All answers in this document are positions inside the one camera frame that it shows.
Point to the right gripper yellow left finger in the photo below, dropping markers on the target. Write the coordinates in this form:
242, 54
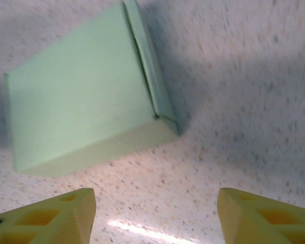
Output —
45, 221

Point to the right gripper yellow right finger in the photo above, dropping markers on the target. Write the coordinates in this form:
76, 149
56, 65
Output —
264, 218

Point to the green paper box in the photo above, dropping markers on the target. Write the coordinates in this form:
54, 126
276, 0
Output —
78, 96

